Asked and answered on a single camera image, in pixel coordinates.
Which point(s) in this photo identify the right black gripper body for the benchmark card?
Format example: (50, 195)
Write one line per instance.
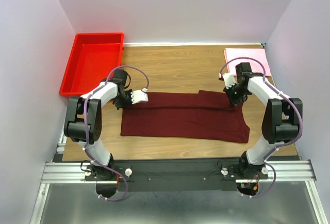
(236, 95)

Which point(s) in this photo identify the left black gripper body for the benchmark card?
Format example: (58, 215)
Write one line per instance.
(124, 100)

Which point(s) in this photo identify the maroon t shirt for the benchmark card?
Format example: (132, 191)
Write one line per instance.
(203, 115)

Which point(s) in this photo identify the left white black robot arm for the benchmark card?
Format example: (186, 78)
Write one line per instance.
(83, 119)

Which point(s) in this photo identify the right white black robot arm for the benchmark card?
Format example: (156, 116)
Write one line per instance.
(282, 123)

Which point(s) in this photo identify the folded pink t shirt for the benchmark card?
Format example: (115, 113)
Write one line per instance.
(258, 54)

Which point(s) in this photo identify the red plastic bin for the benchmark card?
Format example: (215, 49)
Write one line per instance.
(92, 57)

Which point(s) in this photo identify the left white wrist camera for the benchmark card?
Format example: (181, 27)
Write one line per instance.
(138, 96)

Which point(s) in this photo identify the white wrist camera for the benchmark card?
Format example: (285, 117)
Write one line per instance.
(138, 96)
(229, 80)

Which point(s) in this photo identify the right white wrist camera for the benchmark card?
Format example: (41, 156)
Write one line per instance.
(229, 80)

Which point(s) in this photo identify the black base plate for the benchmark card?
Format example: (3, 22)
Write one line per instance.
(176, 175)

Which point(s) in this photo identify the aluminium frame rail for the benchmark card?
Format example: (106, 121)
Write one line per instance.
(65, 173)

